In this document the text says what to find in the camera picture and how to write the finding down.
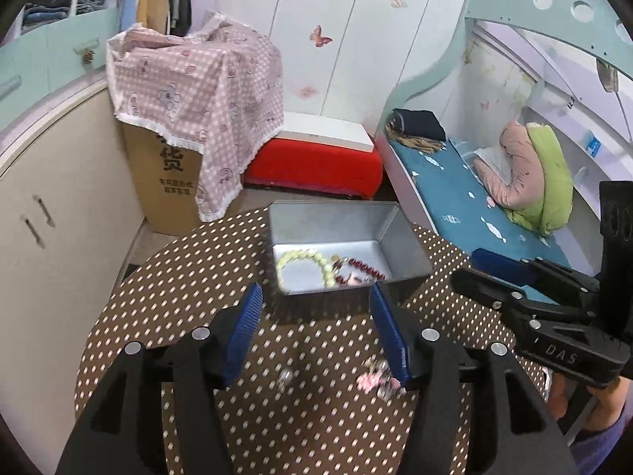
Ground red upholstered stool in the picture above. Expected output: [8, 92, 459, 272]
[242, 139, 385, 200]

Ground brown hanging toy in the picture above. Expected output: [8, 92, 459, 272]
[597, 59, 621, 94]

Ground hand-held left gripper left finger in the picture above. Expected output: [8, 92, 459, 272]
[54, 283, 264, 475]

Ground brown cardboard box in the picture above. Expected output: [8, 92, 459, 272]
[122, 119, 205, 236]

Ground brown polka dot tablecloth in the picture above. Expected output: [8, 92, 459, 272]
[74, 206, 550, 475]

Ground green blanket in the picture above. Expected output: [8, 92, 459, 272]
[504, 123, 576, 237]

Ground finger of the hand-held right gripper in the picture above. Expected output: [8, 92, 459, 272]
[471, 248, 601, 308]
[451, 268, 594, 327]

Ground white flat board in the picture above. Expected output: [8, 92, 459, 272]
[277, 111, 375, 152]

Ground person's right hand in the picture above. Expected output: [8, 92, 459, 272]
[548, 367, 626, 433]

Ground white wardrobe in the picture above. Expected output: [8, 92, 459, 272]
[190, 0, 472, 135]

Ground beige cabinet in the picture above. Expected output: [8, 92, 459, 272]
[0, 76, 150, 436]

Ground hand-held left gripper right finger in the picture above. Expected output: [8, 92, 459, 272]
[370, 282, 579, 475]

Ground folded blue clothes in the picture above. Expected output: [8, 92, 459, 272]
[21, 0, 76, 29]

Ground blue fish print mattress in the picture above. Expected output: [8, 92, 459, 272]
[388, 137, 601, 302]

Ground teal bed frame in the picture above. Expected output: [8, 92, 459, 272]
[374, 0, 633, 278]

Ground white pillow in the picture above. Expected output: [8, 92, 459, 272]
[470, 147, 510, 175]

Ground cream bead bracelet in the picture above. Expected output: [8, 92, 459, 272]
[275, 248, 342, 292]

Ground teal drawer unit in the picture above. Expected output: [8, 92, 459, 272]
[0, 7, 122, 132]

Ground red bead bracelet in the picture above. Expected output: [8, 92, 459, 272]
[334, 256, 387, 289]

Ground silver metal tin box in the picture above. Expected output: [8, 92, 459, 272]
[267, 200, 434, 296]

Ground tan fringed scarf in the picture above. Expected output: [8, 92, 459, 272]
[386, 119, 448, 155]

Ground dark folded garment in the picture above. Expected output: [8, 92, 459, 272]
[393, 109, 447, 142]

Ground person's right forearm purple sleeve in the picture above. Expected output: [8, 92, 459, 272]
[570, 406, 633, 475]

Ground pink flower hair clip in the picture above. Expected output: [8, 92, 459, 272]
[357, 359, 407, 399]

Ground black cabinet handle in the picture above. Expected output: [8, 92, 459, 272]
[32, 195, 56, 229]
[20, 215, 46, 249]

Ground pink pillow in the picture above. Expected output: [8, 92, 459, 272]
[473, 121, 538, 209]

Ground pink checked cloth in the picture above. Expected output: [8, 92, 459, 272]
[106, 12, 284, 222]

